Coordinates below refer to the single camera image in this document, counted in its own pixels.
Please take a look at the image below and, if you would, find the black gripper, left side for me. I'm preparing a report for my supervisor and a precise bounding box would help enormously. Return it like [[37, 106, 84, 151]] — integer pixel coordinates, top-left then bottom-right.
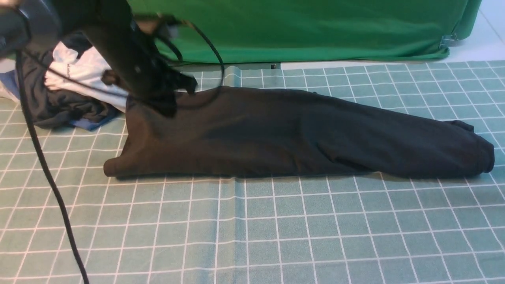
[[101, 24, 197, 117]]

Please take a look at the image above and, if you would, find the dark gray long-sleeve top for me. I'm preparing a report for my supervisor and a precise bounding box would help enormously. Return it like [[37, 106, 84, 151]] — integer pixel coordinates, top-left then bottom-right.
[[103, 86, 495, 179]]

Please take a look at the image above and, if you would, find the green backdrop cloth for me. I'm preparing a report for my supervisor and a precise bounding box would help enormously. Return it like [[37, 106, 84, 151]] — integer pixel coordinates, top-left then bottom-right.
[[129, 0, 481, 64]]

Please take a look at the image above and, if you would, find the white crumpled garment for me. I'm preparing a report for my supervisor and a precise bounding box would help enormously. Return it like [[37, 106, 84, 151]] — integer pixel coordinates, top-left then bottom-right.
[[44, 42, 127, 112]]

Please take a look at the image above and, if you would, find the dark gray crumpled garment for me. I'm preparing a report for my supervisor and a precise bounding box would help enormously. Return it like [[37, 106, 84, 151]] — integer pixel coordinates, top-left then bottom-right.
[[17, 32, 127, 131]]

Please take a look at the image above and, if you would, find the green checkered tablecloth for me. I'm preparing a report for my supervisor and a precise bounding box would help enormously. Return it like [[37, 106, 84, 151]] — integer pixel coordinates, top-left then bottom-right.
[[0, 60, 505, 284]]

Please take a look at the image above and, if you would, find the metal binder clip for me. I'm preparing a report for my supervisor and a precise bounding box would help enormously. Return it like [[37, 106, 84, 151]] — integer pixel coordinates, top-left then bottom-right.
[[438, 34, 458, 50]]

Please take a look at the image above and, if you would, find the wrist camera, left arm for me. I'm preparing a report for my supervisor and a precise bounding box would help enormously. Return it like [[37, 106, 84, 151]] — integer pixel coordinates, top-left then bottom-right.
[[133, 14, 181, 39]]

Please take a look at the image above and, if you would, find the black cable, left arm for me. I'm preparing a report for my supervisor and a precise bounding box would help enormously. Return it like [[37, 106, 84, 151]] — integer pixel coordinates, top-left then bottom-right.
[[15, 20, 225, 284]]

